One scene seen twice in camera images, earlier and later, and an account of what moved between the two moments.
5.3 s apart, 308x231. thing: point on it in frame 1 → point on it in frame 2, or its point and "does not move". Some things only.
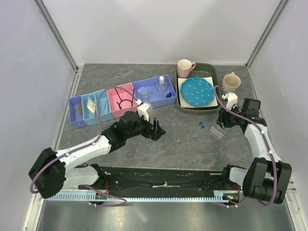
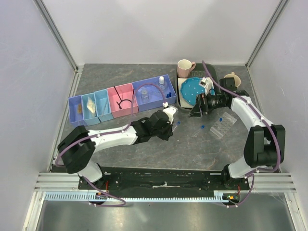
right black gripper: x=223 y=115 → x=202 y=106
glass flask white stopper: x=161 y=88 does not move
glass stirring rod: x=104 y=109 does not move
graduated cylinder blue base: x=153 y=93 does not move
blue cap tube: x=200 y=123 → x=178 y=123
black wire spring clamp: x=119 y=104 does not move
